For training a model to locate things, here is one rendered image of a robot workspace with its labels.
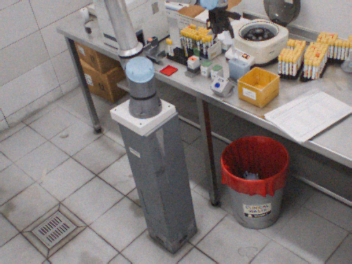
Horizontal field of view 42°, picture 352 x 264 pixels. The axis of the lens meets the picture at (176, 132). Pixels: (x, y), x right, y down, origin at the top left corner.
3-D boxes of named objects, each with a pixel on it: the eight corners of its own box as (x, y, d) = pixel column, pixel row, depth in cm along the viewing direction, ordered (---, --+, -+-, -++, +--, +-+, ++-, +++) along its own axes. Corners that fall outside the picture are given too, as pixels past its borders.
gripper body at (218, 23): (206, 31, 210) (205, 5, 203) (221, 25, 214) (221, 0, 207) (216, 36, 205) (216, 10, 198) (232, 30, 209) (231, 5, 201)
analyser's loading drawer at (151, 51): (131, 51, 252) (129, 42, 248) (140, 45, 255) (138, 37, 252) (157, 62, 240) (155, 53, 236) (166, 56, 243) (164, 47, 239)
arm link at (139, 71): (132, 100, 195) (127, 72, 187) (126, 84, 206) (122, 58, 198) (159, 94, 197) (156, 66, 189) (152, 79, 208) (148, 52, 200)
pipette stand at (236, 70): (227, 80, 223) (225, 62, 216) (237, 73, 226) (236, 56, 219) (242, 87, 216) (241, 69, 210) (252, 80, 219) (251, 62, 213)
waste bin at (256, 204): (210, 213, 273) (203, 159, 245) (249, 177, 291) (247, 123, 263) (263, 247, 251) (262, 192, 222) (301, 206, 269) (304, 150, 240)
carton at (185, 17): (178, 36, 262) (174, 11, 252) (211, 14, 276) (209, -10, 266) (210, 47, 247) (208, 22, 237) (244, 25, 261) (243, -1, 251)
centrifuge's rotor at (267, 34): (236, 43, 236) (236, 31, 231) (258, 31, 242) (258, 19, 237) (258, 54, 226) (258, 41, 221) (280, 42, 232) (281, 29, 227)
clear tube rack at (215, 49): (181, 50, 249) (179, 38, 245) (193, 42, 254) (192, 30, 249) (209, 61, 237) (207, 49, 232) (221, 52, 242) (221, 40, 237)
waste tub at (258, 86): (237, 98, 210) (236, 80, 204) (256, 84, 217) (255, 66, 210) (261, 108, 202) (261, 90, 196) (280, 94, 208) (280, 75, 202)
